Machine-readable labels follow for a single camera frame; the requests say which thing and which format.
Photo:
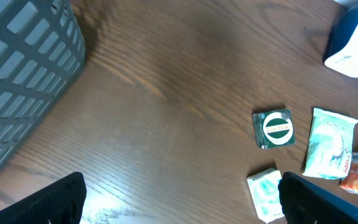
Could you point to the green white tissue pack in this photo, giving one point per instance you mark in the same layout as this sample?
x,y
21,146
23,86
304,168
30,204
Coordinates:
x,y
265,194

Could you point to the dark green round-logo packet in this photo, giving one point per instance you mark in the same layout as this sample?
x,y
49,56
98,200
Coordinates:
x,y
273,129

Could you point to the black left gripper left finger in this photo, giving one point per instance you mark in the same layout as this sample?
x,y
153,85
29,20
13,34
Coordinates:
x,y
60,202

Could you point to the grey plastic shopping basket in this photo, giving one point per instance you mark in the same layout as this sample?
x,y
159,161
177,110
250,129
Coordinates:
x,y
42,52

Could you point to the teal candy pouch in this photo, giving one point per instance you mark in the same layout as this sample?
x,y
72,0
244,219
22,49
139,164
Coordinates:
x,y
329,153

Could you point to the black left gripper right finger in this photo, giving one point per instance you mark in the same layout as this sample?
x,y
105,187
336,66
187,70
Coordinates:
x,y
305,202

